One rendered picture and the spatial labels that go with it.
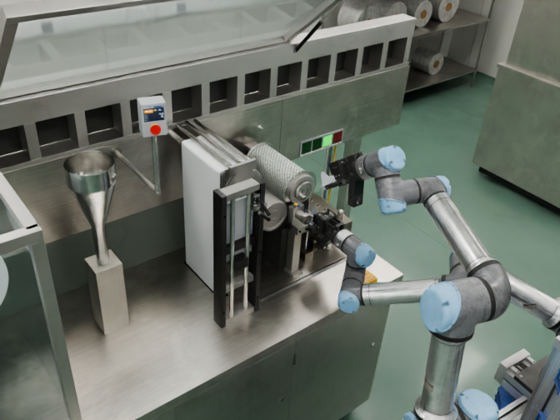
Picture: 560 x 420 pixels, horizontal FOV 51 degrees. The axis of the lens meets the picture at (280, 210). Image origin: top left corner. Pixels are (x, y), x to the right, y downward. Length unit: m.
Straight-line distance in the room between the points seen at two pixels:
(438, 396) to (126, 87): 1.31
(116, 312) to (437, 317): 1.07
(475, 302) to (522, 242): 2.93
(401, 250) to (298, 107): 1.82
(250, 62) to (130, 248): 0.82
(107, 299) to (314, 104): 1.15
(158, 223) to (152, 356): 0.54
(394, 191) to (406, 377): 1.68
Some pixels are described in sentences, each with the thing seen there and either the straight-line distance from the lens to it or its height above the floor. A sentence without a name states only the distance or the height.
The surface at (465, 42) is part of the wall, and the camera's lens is 7.18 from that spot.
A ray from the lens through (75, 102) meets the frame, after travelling 1.94.
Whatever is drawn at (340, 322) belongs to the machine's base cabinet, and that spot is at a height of 0.78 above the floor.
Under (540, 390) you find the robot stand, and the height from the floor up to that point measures 1.05.
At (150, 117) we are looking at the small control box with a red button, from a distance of 1.68.
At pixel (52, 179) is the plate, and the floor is 1.37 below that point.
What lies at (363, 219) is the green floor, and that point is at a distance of 4.24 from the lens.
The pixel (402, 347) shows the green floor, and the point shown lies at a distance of 3.37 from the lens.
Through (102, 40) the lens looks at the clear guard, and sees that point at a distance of 1.70.
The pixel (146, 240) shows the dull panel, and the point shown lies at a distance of 2.31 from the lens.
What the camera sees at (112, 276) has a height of 1.14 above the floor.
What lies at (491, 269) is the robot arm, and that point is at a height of 1.46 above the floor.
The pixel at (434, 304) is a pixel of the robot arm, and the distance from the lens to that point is 1.51.
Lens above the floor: 2.40
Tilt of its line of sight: 35 degrees down
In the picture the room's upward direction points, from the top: 4 degrees clockwise
